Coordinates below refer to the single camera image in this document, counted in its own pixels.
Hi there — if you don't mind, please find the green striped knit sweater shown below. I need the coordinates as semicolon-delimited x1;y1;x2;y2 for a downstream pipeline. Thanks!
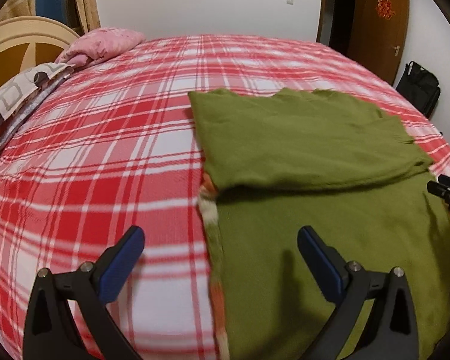
188;88;450;359

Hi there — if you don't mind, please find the black bag on floor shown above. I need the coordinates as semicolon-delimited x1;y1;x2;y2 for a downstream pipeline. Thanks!
396;61;441;119

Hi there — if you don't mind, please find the brown wooden door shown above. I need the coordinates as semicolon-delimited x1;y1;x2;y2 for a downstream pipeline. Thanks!
317;0;410;84

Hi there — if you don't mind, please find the red white plaid bedsheet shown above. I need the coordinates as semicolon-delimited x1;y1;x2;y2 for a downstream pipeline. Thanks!
0;35;450;359

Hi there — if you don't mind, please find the grey patterned pillow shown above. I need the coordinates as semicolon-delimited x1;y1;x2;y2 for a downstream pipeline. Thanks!
0;63;74;151

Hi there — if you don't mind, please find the beige wooden headboard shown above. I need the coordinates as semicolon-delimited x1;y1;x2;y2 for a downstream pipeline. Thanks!
0;16;80;87

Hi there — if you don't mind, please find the pink pillow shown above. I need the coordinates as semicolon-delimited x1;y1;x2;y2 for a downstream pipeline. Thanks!
55;27;145;69

